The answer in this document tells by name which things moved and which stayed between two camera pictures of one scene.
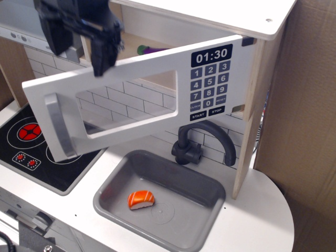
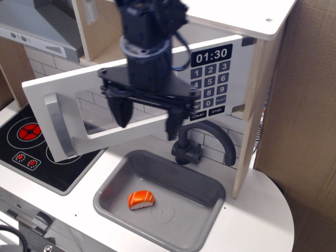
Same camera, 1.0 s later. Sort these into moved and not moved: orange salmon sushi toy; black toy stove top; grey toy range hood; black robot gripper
Moved: black robot gripper
Not moved: grey toy range hood; orange salmon sushi toy; black toy stove top
